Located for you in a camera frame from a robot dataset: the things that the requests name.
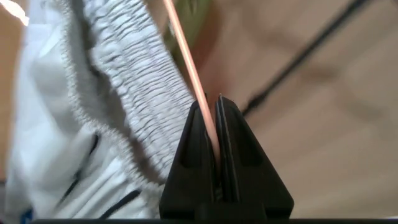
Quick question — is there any pink clothes hanger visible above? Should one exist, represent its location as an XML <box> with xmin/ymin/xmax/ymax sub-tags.
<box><xmin>162</xmin><ymin>0</ymin><xmax>221</xmax><ymax>162</ymax></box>

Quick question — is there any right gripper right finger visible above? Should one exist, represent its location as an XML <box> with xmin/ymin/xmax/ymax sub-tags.
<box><xmin>215</xmin><ymin>94</ymin><xmax>295</xmax><ymax>218</ymax></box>

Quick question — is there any pale grey garment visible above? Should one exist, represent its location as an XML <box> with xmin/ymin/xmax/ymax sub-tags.
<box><xmin>4</xmin><ymin>0</ymin><xmax>196</xmax><ymax>220</ymax></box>

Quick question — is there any black clothes rack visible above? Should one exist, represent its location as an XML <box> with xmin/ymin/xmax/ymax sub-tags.
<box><xmin>241</xmin><ymin>0</ymin><xmax>371</xmax><ymax>116</ymax></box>

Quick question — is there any green sleeveless shirt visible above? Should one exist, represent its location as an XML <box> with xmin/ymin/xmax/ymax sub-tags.
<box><xmin>163</xmin><ymin>0</ymin><xmax>214</xmax><ymax>55</ymax></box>

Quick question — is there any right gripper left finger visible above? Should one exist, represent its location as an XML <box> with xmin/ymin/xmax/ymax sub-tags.
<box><xmin>159</xmin><ymin>99</ymin><xmax>220</xmax><ymax>218</ymax></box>

